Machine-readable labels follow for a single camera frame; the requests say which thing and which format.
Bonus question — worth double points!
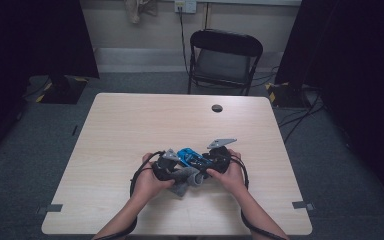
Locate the grey terry cloth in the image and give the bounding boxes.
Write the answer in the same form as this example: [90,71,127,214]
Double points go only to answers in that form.
[166,166,205,198]

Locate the hand-held gripper cable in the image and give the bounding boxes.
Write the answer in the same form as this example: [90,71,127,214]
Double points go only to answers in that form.
[93,150,166,240]
[229,154,283,240]

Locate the black socket cable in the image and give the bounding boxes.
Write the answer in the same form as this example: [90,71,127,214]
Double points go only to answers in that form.
[178,6,191,76]

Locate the person's left hand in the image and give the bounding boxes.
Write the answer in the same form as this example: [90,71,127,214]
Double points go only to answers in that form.
[132,152,175,203]

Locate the black curtain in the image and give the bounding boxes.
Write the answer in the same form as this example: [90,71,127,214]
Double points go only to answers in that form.
[274,0,384,214]
[0,0,100,168]

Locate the black folding chair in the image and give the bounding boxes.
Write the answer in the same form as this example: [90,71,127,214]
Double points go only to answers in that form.
[187,28,264,97]

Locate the right hand-held gripper cable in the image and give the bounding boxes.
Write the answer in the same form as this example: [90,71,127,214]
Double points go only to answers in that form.
[229,154,283,240]

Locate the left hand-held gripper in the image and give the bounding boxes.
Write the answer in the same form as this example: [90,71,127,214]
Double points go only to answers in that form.
[153,148,181,182]

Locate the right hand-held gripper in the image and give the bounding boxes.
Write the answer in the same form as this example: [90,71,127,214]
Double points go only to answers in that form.
[202,138,238,174]

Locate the grey tape strip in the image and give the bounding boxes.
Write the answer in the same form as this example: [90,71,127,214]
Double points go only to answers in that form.
[36,203,64,216]
[292,200,315,212]

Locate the white wall socket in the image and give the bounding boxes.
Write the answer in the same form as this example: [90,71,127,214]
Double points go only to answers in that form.
[174,0,198,14]

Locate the black floor cables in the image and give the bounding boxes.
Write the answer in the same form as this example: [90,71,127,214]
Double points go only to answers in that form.
[278,93,326,144]

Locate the black stand base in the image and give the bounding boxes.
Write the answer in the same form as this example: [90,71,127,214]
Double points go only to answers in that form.
[34,75,89,105]
[264,81,311,109]

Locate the left hand-held gripper cable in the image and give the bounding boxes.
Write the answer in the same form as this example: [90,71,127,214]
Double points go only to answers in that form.
[93,150,166,240]

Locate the thin black wall cable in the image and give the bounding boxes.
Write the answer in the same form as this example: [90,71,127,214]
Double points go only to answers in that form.
[204,2,212,30]

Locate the blue toy car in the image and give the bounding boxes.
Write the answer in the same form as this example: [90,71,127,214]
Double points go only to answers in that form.
[177,147,214,170]

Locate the person's right hand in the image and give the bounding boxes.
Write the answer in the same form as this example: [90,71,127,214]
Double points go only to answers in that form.
[207,148,248,197]

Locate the beige hanging bag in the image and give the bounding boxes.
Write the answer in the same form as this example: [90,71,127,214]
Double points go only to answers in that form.
[123,0,159,24]

